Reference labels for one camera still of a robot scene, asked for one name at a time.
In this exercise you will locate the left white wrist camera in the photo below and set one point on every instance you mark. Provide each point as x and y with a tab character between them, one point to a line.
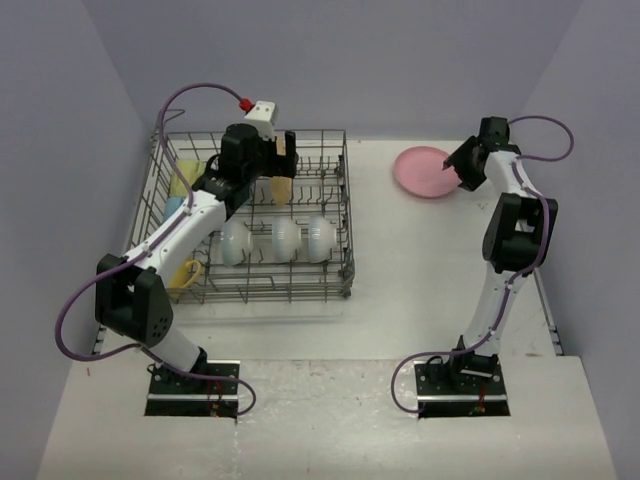
263	117

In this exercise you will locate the yellow mug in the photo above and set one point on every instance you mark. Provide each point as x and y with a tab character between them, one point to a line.
186	275

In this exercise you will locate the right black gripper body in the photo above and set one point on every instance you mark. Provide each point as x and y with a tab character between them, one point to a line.
470	173

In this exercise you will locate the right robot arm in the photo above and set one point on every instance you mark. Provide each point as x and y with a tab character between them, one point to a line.
515	243

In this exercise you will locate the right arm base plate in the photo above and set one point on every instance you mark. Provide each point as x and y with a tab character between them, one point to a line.
443	394

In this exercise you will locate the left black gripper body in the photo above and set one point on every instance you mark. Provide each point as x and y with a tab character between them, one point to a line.
265	163

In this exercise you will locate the orange yellow plate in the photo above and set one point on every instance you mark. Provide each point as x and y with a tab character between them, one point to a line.
280	183

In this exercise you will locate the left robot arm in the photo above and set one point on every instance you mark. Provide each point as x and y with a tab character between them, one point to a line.
131	298

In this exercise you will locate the pink plate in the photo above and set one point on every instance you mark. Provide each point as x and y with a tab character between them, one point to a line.
420	171

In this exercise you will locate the blue mug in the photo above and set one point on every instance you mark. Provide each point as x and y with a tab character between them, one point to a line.
172	205

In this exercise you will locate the green mug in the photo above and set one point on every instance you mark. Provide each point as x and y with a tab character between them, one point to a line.
191	170

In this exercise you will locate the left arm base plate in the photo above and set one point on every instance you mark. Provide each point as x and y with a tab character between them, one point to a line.
170	395

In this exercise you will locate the white bowl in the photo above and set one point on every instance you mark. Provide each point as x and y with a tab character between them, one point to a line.
236	243
322	238
286	239

